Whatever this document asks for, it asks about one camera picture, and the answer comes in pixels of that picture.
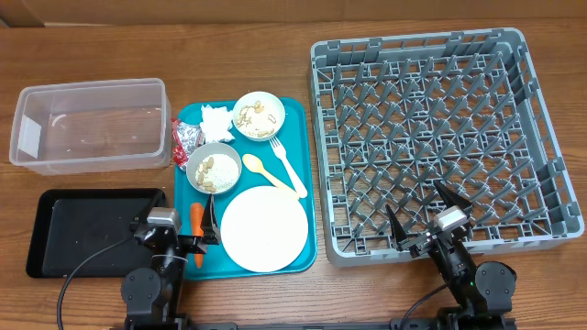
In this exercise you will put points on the pink round plate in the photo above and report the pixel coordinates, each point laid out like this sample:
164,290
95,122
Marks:
264,229

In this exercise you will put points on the crumpled white napkin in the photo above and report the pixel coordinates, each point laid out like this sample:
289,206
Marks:
216,124

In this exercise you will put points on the cream bowl with peanuts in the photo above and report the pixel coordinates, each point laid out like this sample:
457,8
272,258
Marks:
258,116

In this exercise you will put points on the black plastic tray bin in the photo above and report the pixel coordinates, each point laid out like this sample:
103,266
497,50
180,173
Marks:
73,224

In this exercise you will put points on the orange carrot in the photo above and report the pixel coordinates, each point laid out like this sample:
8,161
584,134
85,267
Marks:
196,215

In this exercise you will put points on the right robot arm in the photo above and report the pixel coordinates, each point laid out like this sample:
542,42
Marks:
483,292

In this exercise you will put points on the yellow plastic spoon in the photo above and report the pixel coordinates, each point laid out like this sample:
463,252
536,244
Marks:
254,164

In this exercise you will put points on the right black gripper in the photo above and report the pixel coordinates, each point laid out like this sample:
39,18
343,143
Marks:
417,245

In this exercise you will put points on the teal plastic tray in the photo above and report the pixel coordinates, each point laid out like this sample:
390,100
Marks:
217,264

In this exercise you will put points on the clear plastic bin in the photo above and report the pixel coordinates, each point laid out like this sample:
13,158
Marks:
92,127

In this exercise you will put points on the red silver foil wrapper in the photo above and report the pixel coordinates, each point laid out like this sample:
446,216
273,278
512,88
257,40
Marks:
188,138

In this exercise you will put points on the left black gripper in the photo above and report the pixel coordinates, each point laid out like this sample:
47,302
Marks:
212,235

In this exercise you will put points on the grey dishwasher rack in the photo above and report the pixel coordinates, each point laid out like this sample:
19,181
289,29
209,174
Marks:
393,115

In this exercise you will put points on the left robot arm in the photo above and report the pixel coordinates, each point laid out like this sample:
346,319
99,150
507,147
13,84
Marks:
152,294

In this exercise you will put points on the grey bowl with rice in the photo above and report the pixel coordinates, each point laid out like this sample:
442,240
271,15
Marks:
213,168

